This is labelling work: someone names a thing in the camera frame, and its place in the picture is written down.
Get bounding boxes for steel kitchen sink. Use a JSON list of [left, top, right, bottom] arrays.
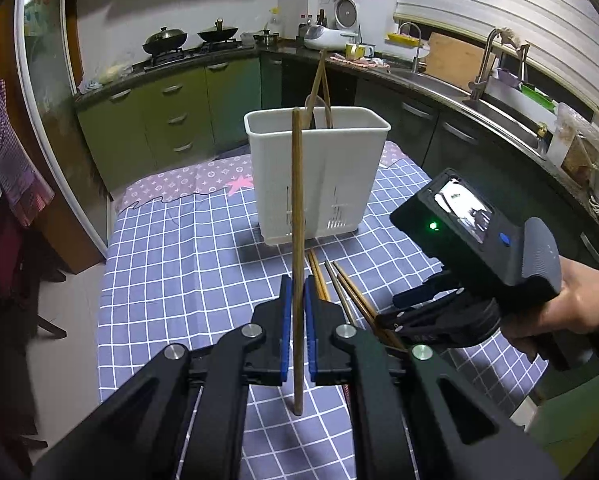
[[393, 67, 556, 159]]

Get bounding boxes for wooden cutting board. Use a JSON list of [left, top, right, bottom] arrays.
[[424, 32, 483, 92]]

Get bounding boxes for group of sauce bottles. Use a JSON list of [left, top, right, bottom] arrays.
[[298, 8, 329, 29]]

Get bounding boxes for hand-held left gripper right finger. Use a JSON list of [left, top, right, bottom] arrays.
[[303, 275, 563, 480]]

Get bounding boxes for dark wooden chair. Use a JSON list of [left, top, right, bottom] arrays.
[[0, 214, 68, 342]]

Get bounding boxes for black gas stove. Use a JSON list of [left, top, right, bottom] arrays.
[[144, 39, 255, 69]]

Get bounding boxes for brown wooden chopstick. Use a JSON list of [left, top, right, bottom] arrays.
[[325, 261, 361, 329], [333, 259, 408, 351]]

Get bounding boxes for glass sliding door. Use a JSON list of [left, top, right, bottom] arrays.
[[16, 0, 111, 272]]

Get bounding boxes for green dish tray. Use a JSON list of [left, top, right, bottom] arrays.
[[496, 67, 555, 111]]

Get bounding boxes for white rice cooker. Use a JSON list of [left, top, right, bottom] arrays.
[[303, 24, 359, 52]]

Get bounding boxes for small steel pot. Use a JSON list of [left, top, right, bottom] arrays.
[[252, 28, 280, 50]]

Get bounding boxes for tall steel faucet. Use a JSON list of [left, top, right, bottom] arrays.
[[468, 27, 531, 101]]

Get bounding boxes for black wok with lid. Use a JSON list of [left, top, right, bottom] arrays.
[[142, 25, 189, 56]]

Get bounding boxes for pink dish cloth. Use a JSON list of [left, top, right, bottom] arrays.
[[329, 54, 391, 70]]

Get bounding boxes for small steel faucet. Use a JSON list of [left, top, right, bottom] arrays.
[[396, 21, 423, 74]]

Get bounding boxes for metal spoon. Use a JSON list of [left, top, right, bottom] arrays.
[[304, 92, 333, 129]]

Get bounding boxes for purple checked apron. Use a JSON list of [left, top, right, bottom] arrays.
[[0, 29, 56, 227]]

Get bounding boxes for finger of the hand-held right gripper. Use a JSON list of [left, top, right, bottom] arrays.
[[392, 274, 461, 312], [375, 309, 435, 350]]

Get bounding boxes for blue checked tablecloth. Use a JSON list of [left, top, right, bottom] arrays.
[[96, 140, 546, 480]]

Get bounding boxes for yellow food bag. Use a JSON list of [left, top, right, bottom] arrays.
[[98, 62, 135, 84]]

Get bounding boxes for clear plastic food bag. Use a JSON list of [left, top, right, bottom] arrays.
[[549, 102, 599, 177]]

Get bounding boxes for green base cabinets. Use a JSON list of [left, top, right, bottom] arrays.
[[76, 54, 263, 192]]

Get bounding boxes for light wooden chopstick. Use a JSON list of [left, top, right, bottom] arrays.
[[306, 248, 331, 304], [290, 107, 305, 417]]

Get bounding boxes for dark base cabinets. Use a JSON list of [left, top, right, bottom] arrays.
[[258, 52, 599, 313]]

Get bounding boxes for person's right hand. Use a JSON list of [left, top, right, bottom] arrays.
[[501, 261, 599, 362]]

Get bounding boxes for white round appliance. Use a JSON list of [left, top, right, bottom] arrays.
[[333, 0, 361, 31]]

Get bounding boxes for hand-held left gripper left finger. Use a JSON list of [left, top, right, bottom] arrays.
[[32, 275, 294, 480]]

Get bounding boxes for white window blind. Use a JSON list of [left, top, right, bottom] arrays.
[[394, 0, 599, 127]]

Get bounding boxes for white plastic utensil holder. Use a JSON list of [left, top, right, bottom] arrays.
[[243, 105, 391, 246]]

